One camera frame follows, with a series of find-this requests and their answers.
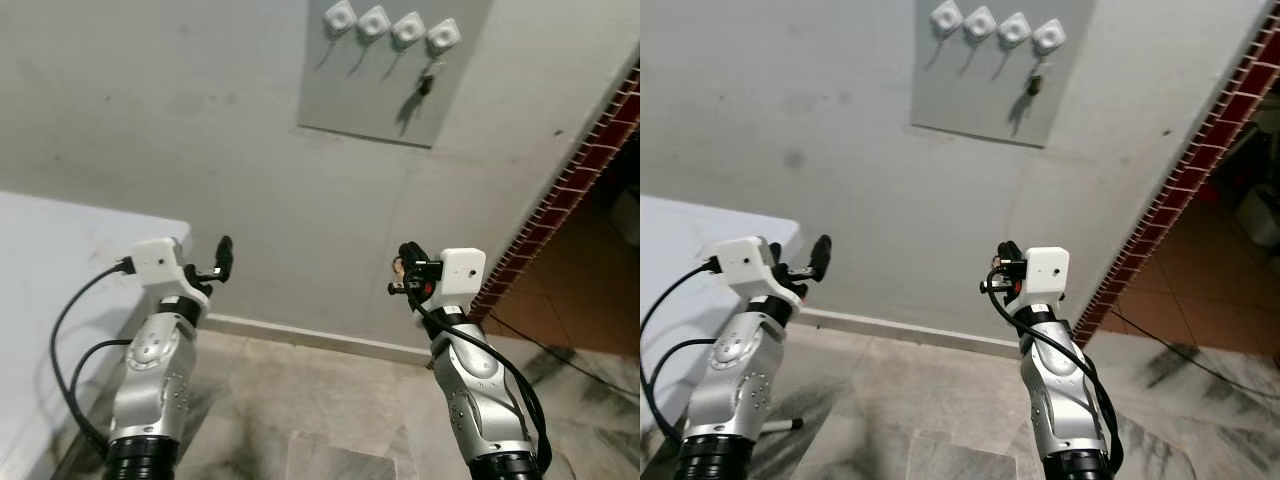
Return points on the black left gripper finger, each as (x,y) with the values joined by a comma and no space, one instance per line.
(822,255)
(224,256)
(184,251)
(775,254)

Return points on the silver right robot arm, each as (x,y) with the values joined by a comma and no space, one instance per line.
(480,390)
(1065,390)

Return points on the white baseboard strip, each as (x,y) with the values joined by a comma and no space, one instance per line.
(320,338)
(910,332)

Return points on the grey plastic bin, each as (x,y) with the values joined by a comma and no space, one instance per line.
(630,215)
(1260,212)

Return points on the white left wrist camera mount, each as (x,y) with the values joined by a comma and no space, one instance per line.
(156,262)
(738,261)

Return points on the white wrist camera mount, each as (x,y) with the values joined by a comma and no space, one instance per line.
(463,275)
(738,261)
(156,262)
(1046,272)

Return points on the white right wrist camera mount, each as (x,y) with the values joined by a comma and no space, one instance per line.
(1046,272)
(463,275)

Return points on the grey wall board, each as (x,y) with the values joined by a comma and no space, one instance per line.
(1065,100)
(460,100)

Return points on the red brick wall edging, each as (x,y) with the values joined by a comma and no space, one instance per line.
(570,185)
(1180,170)

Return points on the white wall hook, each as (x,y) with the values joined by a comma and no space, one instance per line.
(373,22)
(443,37)
(407,29)
(340,17)
(1049,37)
(946,16)
(980,22)
(1014,29)

